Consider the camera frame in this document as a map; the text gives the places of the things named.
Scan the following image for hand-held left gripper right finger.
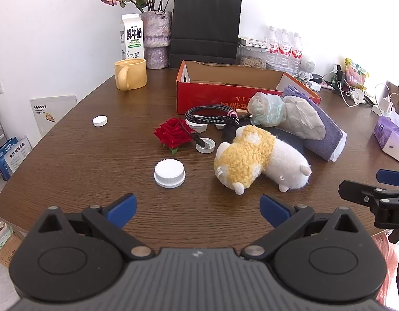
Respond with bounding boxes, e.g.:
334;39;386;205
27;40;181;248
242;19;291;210
241;194;360;261

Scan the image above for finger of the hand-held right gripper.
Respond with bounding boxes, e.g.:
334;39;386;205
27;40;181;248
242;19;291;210
376;169;399;188
339;180;399;213

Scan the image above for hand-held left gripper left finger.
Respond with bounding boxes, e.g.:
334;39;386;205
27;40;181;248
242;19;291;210
38;193;155;260

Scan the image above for large white ridged lid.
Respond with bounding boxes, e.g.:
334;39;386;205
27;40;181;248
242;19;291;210
154;159;186;188

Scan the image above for yellow white plush toy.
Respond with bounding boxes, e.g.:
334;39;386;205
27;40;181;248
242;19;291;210
213;125;313;195

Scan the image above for purple cloth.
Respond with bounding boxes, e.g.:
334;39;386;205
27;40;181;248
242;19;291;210
281;85;347;162

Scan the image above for red rose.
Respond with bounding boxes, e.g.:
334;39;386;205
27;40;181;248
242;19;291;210
153;118;206;156

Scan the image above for translucent cotton swab pouch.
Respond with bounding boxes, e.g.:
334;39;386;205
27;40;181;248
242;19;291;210
280;95;326;140

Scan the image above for iridescent plastic bag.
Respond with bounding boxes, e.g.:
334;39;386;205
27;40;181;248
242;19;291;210
247;91;287;128

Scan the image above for black braided cable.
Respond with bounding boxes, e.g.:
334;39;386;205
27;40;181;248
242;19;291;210
185;104;252;126

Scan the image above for red cardboard box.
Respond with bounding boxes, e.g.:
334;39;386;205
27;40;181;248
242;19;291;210
176;60;321;115

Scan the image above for person's pink clothing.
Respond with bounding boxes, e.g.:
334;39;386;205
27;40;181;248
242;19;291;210
371;231;399;308

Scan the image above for purple tissue pack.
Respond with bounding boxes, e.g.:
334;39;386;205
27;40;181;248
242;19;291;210
374;108;399;163

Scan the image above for yellow snack packet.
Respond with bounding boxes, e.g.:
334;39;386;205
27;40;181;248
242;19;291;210
344;58;370;91

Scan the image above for black phone stand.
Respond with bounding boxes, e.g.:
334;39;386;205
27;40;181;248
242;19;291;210
336;65;346;94

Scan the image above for white booklet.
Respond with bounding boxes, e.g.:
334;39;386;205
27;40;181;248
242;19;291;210
30;95;77;137

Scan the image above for brown cardboard carton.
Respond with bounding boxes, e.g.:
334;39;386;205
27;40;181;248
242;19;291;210
0;217;23;268

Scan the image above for blue brochures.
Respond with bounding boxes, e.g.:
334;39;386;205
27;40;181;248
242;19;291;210
0;136;32;181

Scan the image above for yellow mug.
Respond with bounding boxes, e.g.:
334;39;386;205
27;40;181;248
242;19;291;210
114;58;147;90

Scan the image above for white robot speaker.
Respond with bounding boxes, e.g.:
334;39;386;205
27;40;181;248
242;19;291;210
300;53;317;80

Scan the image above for clear seed container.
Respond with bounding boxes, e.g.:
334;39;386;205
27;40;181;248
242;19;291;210
237;47;269;69

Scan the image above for clear water bottle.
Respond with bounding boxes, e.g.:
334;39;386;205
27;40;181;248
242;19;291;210
290;32;304;72
279;29;292;70
266;26;281;68

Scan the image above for small white box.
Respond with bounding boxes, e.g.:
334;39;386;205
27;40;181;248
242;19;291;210
238;37;269;53

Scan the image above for white green milk carton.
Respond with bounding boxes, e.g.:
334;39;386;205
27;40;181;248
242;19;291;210
120;13;145;60

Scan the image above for purple textured vase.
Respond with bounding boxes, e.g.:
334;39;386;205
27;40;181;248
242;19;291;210
140;11;172;69

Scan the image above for black paper bag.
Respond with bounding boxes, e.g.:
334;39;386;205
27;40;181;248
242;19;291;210
169;0;243;65

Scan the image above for white wall charger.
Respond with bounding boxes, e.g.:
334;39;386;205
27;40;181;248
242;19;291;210
374;82;399;117

